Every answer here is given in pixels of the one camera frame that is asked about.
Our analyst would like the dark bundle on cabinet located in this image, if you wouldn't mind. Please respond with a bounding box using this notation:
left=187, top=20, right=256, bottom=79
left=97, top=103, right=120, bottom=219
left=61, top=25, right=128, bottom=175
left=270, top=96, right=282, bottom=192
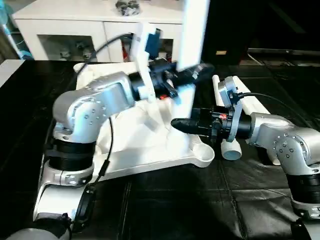
left=115, top=0, right=141, bottom=15

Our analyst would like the black work mat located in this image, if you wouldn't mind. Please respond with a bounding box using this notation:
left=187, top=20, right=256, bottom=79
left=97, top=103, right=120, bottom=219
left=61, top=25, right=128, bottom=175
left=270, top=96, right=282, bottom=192
left=0, top=57, right=320, bottom=240

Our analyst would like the white glass-door cabinet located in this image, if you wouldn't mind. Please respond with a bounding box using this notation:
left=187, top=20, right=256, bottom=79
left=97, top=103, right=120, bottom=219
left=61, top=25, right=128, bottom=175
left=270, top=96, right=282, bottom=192
left=11, top=0, right=211, bottom=63

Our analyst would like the teal plastic object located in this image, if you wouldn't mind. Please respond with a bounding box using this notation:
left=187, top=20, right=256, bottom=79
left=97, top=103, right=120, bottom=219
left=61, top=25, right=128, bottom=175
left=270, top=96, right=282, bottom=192
left=0, top=0, right=27, bottom=60

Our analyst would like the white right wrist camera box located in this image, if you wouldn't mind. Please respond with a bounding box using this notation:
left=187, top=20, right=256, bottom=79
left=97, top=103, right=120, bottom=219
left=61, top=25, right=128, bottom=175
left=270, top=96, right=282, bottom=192
left=218, top=76, right=244, bottom=143

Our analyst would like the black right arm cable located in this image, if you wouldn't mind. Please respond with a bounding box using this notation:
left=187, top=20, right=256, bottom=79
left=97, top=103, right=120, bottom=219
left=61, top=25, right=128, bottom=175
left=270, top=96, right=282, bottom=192
left=235, top=91, right=301, bottom=121

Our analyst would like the dark metal rail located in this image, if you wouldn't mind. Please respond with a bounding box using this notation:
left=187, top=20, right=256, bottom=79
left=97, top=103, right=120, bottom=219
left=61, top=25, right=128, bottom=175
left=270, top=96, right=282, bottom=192
left=247, top=47, right=320, bottom=56

